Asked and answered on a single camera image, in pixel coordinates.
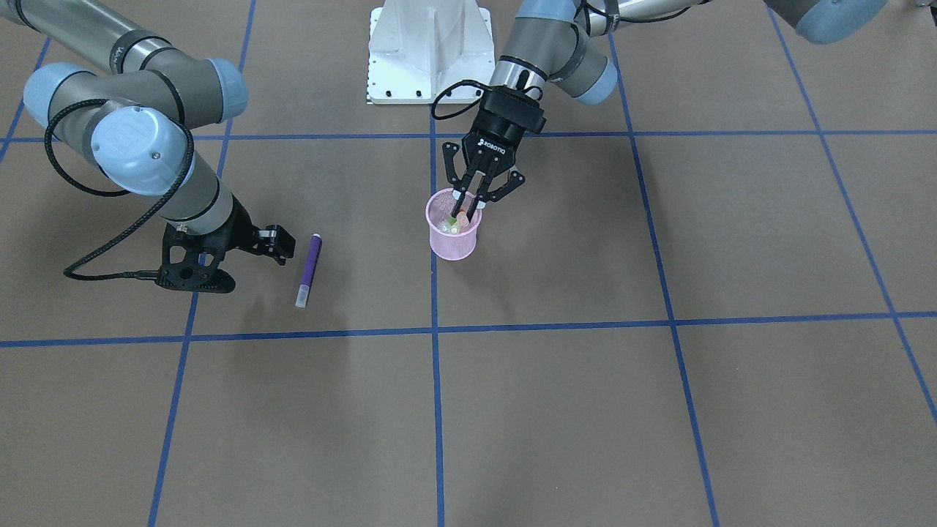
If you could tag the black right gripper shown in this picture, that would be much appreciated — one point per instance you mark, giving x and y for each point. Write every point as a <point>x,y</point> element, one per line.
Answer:
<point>236,226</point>

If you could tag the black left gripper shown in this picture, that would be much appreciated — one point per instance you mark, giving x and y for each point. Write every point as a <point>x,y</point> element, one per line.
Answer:
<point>499,139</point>

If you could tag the purple marker pen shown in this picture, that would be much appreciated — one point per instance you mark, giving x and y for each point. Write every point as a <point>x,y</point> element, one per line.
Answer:
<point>308,273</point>

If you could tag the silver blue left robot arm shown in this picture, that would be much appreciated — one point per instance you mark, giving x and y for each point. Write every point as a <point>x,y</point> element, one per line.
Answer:
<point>550,42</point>

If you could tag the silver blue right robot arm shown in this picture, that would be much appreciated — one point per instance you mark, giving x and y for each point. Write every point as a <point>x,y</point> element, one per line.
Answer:
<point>129,131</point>

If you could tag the pink mesh pen holder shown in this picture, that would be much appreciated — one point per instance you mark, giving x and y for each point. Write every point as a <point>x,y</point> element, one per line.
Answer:
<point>451,238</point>

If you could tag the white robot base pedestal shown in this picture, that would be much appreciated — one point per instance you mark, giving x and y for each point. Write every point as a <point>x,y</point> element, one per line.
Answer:
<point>417,49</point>

